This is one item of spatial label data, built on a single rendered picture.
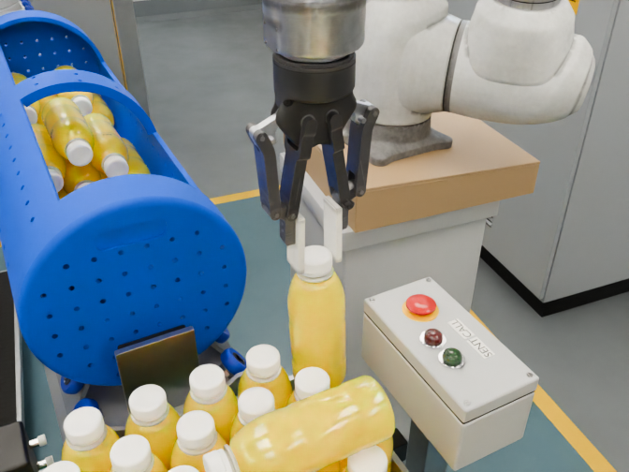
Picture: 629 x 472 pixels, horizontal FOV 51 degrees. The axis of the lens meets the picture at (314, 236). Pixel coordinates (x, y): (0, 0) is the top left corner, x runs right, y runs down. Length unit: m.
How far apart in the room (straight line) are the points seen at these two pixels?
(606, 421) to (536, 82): 1.42
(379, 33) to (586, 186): 1.32
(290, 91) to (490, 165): 0.67
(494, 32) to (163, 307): 0.63
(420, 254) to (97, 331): 0.62
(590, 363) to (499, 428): 1.70
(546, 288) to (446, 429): 1.77
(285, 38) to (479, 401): 0.41
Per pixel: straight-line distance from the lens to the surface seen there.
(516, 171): 1.23
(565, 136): 2.22
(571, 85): 1.11
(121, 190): 0.79
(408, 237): 1.19
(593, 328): 2.61
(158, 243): 0.81
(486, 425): 0.75
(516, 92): 1.10
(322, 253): 0.72
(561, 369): 2.40
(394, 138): 1.17
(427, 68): 1.11
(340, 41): 0.57
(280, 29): 0.57
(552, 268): 2.43
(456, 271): 1.31
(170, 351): 0.86
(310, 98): 0.58
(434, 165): 1.17
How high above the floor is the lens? 1.62
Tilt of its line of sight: 34 degrees down
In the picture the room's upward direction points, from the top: straight up
